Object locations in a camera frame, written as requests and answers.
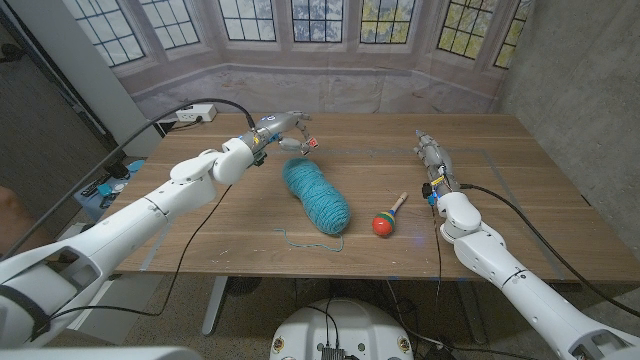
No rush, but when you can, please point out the blue storage bin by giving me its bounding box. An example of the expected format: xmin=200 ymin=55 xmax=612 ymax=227
xmin=73 ymin=158 xmax=146 ymax=221

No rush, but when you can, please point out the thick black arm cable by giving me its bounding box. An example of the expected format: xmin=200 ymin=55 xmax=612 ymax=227
xmin=459 ymin=183 xmax=640 ymax=319
xmin=0 ymin=97 xmax=257 ymax=261

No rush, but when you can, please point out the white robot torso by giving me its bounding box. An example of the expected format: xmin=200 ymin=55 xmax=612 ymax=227
xmin=269 ymin=298 xmax=415 ymax=360

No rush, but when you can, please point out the white floor platform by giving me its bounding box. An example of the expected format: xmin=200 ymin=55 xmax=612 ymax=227
xmin=49 ymin=222 xmax=165 ymax=346

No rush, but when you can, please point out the black round floor fan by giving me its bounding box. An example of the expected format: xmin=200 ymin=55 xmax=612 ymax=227
xmin=227 ymin=276 xmax=264 ymax=297

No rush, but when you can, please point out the bare person leg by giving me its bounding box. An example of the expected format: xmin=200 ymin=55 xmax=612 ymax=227
xmin=0 ymin=185 xmax=32 ymax=251

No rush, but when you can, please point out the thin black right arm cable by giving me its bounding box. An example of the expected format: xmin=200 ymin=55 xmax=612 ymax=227
xmin=430 ymin=204 xmax=444 ymax=346

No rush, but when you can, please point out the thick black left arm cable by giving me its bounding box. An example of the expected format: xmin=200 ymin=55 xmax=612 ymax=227
xmin=0 ymin=97 xmax=257 ymax=261

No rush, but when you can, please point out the white power strip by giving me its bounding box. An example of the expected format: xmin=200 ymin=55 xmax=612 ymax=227
xmin=175 ymin=103 xmax=218 ymax=124

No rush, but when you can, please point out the teal yarn skein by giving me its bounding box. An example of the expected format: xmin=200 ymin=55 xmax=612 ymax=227
xmin=273 ymin=157 xmax=352 ymax=253

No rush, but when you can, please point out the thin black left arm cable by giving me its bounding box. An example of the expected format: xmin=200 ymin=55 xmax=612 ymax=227
xmin=34 ymin=184 xmax=234 ymax=341

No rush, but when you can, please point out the printed window backdrop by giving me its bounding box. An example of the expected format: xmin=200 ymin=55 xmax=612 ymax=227
xmin=62 ymin=0 xmax=535 ymax=122

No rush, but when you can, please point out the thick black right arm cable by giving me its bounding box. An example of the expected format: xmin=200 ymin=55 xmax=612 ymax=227
xmin=459 ymin=183 xmax=640 ymax=319

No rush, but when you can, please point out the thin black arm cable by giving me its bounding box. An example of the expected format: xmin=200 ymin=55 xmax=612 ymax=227
xmin=34 ymin=184 xmax=234 ymax=341
xmin=430 ymin=204 xmax=444 ymax=346

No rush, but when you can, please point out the grey metal table leg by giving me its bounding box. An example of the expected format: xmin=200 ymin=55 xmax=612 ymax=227
xmin=201 ymin=276 xmax=231 ymax=337
xmin=455 ymin=280 xmax=487 ymax=345

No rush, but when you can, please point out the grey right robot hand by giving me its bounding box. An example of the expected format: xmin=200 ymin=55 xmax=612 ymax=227
xmin=412 ymin=129 xmax=461 ymax=201

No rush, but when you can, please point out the red striped wooden maraca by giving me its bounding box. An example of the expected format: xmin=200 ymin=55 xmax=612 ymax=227
xmin=371 ymin=191 xmax=409 ymax=238

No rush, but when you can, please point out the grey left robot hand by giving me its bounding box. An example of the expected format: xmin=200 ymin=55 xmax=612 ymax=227
xmin=238 ymin=110 xmax=320 ymax=157

